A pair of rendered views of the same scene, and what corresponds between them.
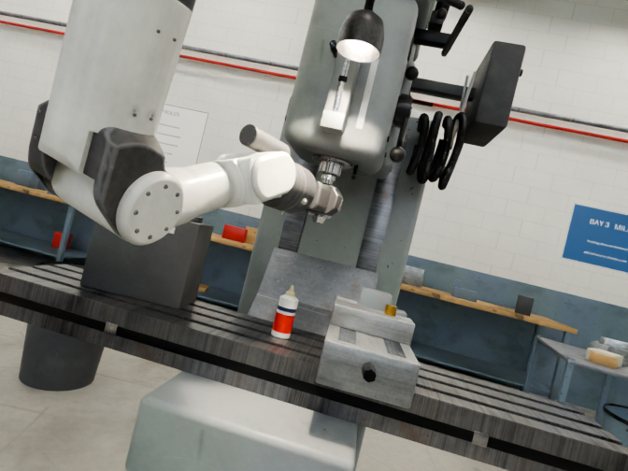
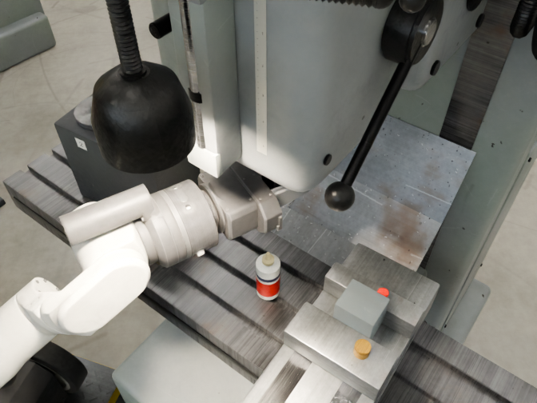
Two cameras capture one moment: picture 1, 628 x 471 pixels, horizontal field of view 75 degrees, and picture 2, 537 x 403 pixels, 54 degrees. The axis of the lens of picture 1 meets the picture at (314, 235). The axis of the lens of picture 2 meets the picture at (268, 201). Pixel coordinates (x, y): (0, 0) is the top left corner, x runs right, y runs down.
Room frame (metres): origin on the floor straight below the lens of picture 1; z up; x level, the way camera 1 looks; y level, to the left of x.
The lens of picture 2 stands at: (0.43, -0.22, 1.71)
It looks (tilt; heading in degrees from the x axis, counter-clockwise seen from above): 48 degrees down; 29
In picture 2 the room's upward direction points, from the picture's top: straight up
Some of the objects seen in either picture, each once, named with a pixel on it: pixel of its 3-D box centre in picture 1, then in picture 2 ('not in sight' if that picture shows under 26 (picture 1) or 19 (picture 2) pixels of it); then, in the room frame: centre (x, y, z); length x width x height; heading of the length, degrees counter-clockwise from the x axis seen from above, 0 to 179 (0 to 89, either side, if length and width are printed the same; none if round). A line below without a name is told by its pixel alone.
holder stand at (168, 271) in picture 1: (151, 250); (133, 160); (0.93, 0.35, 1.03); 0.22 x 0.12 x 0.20; 89
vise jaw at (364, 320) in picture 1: (371, 321); (339, 349); (0.78, -0.14, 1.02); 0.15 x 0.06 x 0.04; 84
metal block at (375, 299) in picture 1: (373, 305); (359, 312); (0.83, -0.15, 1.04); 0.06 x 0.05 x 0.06; 84
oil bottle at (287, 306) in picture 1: (286, 310); (268, 273); (0.86, 0.02, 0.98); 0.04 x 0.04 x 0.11
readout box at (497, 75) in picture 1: (491, 98); not in sight; (1.10, -0.37, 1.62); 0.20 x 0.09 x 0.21; 172
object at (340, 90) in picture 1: (345, 75); (206, 72); (0.74, 0.01, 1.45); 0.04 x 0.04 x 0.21; 82
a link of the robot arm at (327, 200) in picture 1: (300, 193); (215, 207); (0.77, 0.04, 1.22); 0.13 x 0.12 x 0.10; 60
